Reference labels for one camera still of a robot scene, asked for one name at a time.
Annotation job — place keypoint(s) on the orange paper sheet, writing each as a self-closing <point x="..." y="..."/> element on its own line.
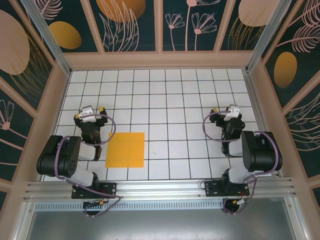
<point x="125" y="150"/>

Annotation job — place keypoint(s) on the aluminium mounting rail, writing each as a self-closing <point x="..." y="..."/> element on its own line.
<point x="160" y="190"/>

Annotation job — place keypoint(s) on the aluminium frame post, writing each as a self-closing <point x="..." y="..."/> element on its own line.
<point x="268" y="37"/>
<point x="47" y="37"/>

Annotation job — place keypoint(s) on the grey sheet metal panel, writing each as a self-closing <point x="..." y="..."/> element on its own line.
<point x="160" y="225"/>

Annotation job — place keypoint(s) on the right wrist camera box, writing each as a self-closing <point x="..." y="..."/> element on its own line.
<point x="231" y="113"/>

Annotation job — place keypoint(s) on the aluminium side rail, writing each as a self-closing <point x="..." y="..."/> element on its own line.
<point x="259" y="112"/>

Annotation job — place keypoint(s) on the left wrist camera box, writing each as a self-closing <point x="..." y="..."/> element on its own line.
<point x="87" y="115"/>

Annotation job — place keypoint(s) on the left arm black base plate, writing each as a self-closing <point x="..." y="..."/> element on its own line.
<point x="107" y="190"/>

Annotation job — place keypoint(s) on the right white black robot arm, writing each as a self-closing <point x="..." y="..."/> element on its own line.
<point x="260" y="155"/>

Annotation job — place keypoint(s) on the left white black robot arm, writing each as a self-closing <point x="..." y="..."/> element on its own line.
<point x="62" y="155"/>

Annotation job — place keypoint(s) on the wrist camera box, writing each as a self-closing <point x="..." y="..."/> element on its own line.
<point x="231" y="113"/>
<point x="87" y="115"/>

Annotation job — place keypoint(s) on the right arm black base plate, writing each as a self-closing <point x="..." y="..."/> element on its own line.
<point x="212" y="188"/>

